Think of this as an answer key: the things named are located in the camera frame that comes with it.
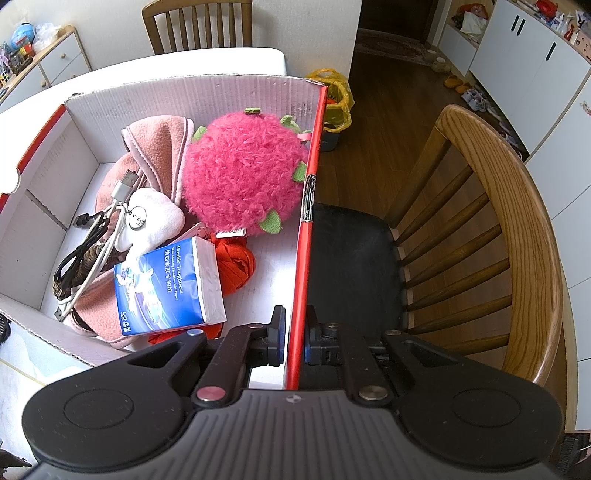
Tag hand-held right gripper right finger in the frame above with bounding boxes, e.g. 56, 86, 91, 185
304, 305, 467, 409

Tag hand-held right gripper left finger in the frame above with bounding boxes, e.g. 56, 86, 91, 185
108, 305, 288, 409

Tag red knit cloth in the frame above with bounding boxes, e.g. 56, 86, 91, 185
148, 229, 257, 344

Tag blue tissue pack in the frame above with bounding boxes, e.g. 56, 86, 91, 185
113, 237, 228, 337

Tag pink dragon fruit plush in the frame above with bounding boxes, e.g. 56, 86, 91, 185
182, 107, 310, 238

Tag white tooth plush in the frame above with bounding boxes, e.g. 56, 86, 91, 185
113, 187, 186, 264

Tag brown bead bracelet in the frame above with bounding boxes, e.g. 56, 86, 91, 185
51, 242, 116, 296

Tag white cable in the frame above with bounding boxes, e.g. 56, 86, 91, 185
55, 170, 141, 319

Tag black cable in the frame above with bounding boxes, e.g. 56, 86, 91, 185
53, 210, 112, 321

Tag pink fleece cloth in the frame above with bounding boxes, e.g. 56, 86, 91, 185
69, 115, 195, 349

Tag red cardboard shoe box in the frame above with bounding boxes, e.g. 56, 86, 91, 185
0, 74, 329, 391

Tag dark trash bin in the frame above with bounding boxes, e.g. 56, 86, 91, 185
318, 122, 345, 153

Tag wooden chair with black seat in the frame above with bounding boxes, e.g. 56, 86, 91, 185
307, 105, 570, 386

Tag yellow plastic bag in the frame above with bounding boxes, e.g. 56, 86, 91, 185
305, 68, 354, 132

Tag white shoes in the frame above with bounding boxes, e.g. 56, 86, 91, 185
462, 88, 489, 112

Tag white cabinet with stickers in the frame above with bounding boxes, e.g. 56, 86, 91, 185
524, 78, 591, 435

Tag patterned floor rug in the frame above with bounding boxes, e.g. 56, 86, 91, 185
355, 28, 432, 65

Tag small low white cabinet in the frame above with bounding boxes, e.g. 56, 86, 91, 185
436, 21, 478, 77

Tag wooden slat-back chair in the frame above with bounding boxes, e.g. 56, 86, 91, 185
141, 0, 254, 55

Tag white two-door floor cabinet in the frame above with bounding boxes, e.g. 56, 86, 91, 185
468, 0, 591, 100

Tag wooden sideboard with white drawers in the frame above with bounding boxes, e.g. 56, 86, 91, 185
0, 25, 92, 114

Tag white and red bag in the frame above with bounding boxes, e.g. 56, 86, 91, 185
451, 4, 490, 35

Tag clear plastic bag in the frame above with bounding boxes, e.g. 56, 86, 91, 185
32, 22, 61, 51

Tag blue globe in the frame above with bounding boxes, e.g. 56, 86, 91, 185
10, 22, 37, 47

